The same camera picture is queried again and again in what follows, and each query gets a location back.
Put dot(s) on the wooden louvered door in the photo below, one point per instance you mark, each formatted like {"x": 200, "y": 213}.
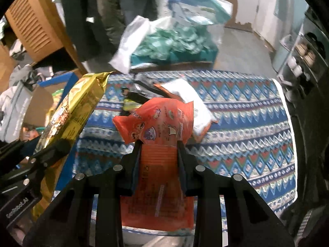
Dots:
{"x": 33, "y": 25}

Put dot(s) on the olive hanging jacket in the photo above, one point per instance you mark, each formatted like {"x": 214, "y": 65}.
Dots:
{"x": 110, "y": 10}

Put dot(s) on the black hanging coat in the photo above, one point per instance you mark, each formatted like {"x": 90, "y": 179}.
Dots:
{"x": 77, "y": 18}

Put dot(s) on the grey clothing pile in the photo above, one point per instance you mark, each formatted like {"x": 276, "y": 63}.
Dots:
{"x": 25, "y": 74}

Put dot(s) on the long yellow snack packet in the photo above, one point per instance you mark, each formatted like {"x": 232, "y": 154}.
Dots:
{"x": 74, "y": 108}

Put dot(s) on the blue plastic bag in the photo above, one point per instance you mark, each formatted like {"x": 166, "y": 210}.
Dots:
{"x": 195, "y": 0}

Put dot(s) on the group of shoes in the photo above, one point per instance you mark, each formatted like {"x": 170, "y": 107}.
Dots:
{"x": 305, "y": 54}

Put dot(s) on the wooden wardrobe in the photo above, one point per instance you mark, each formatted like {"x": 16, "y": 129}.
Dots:
{"x": 7, "y": 64}

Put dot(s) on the green peanut packet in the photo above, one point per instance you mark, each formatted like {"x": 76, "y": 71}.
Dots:
{"x": 57, "y": 96}

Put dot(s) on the orange cartoon snack packet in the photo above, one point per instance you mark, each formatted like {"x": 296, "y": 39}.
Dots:
{"x": 159, "y": 133}

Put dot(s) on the blue patterned tablecloth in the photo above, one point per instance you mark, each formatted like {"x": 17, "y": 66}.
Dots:
{"x": 244, "y": 133}

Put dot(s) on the grey hooded sweatshirt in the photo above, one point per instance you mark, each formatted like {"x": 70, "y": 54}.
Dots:
{"x": 12, "y": 108}

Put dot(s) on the orange and white snack packet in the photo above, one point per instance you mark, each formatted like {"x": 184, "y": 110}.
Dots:
{"x": 185, "y": 92}

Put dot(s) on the grey shoe rack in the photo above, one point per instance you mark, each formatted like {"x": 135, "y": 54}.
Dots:
{"x": 316, "y": 64}

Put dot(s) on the bundle of teal plastic bags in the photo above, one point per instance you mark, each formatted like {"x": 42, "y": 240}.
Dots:
{"x": 167, "y": 41}

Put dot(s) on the white plastic bag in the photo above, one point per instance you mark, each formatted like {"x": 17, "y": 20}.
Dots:
{"x": 128, "y": 43}

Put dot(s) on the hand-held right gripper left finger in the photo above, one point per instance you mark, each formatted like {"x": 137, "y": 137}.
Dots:
{"x": 135, "y": 164}

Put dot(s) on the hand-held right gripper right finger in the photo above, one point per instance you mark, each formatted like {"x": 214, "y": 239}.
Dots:
{"x": 182, "y": 164}

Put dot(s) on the white door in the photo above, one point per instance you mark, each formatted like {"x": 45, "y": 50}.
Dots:
{"x": 267, "y": 5}

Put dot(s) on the black snack packet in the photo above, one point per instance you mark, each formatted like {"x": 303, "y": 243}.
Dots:
{"x": 138, "y": 95}

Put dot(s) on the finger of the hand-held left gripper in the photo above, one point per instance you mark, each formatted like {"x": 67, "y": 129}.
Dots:
{"x": 55, "y": 149}
{"x": 15, "y": 146}

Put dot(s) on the blue-rimmed cardboard box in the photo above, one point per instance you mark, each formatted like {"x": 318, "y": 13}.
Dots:
{"x": 38, "y": 103}

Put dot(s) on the pale blue bin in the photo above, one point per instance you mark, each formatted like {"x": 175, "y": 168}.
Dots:
{"x": 280, "y": 56}

